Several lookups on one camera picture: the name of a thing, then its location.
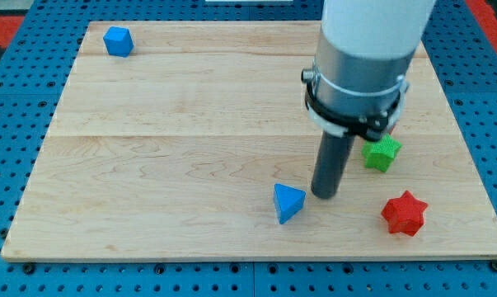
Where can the blue triangle block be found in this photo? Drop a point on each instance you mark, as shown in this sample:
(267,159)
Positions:
(287,201)

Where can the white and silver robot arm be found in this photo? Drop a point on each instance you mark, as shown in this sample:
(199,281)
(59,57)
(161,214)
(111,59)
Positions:
(357,82)

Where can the light wooden board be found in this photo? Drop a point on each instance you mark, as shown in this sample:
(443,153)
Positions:
(172,154)

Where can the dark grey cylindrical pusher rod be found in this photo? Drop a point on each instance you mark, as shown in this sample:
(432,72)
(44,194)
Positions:
(331,160)

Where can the green star block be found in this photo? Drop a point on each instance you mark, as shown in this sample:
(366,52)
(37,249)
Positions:
(381,154)

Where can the blue cube block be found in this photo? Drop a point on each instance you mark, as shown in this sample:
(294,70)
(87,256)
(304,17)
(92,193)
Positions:
(118,41)

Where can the red star block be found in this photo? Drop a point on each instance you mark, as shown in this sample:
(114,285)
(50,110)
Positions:
(404,214)

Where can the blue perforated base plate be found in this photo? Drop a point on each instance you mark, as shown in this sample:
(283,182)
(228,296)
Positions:
(461,40)

